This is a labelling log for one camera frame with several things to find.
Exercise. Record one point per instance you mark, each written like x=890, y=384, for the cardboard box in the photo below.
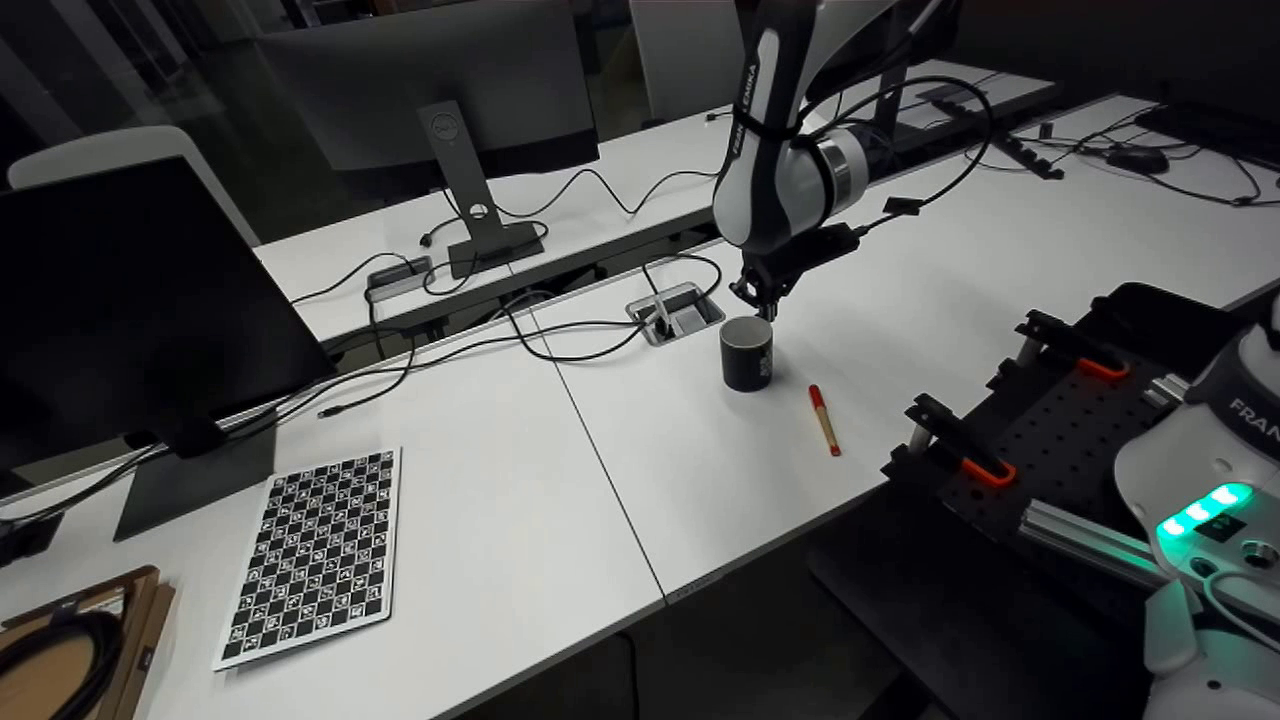
x=140, y=620

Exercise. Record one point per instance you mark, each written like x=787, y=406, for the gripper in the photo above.
x=780, y=265

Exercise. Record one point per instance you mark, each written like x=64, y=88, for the red marker pen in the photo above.
x=824, y=420

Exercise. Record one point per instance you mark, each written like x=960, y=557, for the black keyboard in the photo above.
x=1210, y=125

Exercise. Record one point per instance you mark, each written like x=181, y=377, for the black case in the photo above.
x=1170, y=325

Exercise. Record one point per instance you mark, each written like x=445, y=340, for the black cup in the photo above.
x=746, y=360

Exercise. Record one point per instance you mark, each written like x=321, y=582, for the black power strip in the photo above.
x=1000, y=135

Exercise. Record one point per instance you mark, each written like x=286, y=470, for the black monitor on stand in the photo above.
x=130, y=310

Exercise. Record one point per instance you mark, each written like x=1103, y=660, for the grey docking hub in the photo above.
x=398, y=276

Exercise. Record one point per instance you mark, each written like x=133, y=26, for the black monitor with grey stand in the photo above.
x=440, y=80

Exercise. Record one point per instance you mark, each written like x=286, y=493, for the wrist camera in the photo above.
x=835, y=240

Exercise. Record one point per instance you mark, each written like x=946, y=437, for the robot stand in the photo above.
x=1060, y=430

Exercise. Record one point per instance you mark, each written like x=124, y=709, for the black computer mouse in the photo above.
x=1137, y=158

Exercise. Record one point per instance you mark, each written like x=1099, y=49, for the checkered calibration board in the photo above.
x=315, y=555

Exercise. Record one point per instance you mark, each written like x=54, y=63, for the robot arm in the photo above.
x=770, y=180

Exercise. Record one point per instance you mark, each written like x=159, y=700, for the black clamp with orange grip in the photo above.
x=960, y=440
x=1070, y=345

